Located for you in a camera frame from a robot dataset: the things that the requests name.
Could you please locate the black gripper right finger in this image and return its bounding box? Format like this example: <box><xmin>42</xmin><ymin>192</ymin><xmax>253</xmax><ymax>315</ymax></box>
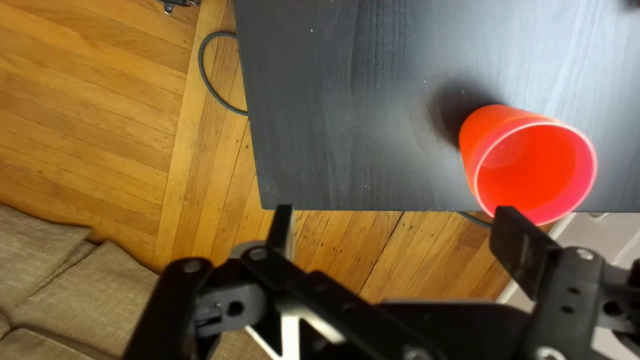
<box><xmin>488</xmin><ymin>206</ymin><xmax>640</xmax><ymax>360</ymax></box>

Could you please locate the black floor cable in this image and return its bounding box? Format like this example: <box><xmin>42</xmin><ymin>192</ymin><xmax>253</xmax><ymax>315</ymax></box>
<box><xmin>197</xmin><ymin>27</ymin><xmax>250</xmax><ymax>118</ymax></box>

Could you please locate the pink plastic cup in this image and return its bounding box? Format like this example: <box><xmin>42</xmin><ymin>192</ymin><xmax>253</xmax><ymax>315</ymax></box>
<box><xmin>456</xmin><ymin>101</ymin><xmax>600</xmax><ymax>228</ymax></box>

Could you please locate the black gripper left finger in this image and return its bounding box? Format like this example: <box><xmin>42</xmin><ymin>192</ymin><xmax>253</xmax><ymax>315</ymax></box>
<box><xmin>123</xmin><ymin>203</ymin><xmax>417</xmax><ymax>360</ymax></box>

